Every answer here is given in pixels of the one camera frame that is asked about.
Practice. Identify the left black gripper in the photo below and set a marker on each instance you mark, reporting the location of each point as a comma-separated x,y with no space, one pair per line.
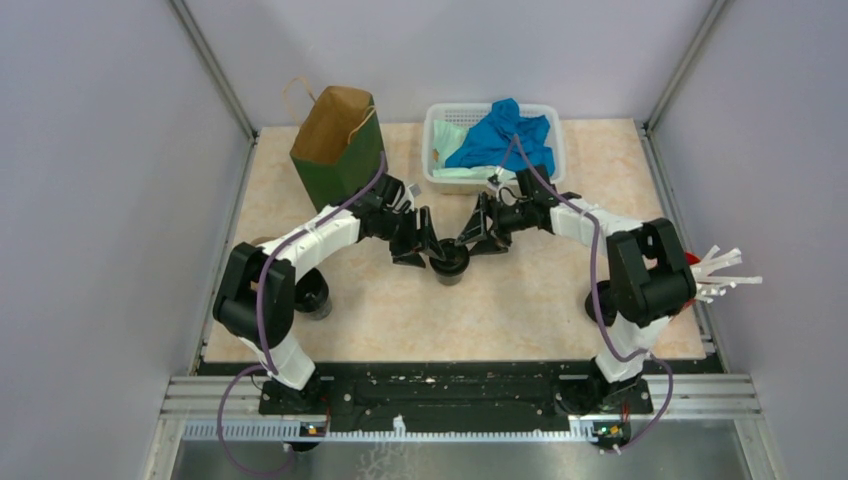
406,252

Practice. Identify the green brown paper bag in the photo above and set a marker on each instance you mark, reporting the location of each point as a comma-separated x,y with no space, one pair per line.
339,143

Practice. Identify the cardboard cup carrier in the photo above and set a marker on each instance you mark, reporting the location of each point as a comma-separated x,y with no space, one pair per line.
262,240

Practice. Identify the dark coffee cup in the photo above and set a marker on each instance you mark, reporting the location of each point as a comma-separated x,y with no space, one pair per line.
312,296
449,265

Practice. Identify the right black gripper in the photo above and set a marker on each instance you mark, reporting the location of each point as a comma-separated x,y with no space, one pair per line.
476,230

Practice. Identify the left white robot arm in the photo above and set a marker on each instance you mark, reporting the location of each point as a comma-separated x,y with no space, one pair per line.
256,297

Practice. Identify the light green cloth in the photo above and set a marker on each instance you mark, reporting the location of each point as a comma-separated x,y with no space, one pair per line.
450,142

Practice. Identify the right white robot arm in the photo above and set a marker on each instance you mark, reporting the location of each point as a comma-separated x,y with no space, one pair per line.
639,271

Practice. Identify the blue cloth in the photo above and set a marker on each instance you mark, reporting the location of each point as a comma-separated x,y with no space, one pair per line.
487,142

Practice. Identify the white cable duct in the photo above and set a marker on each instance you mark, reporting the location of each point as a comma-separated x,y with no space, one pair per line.
293,431

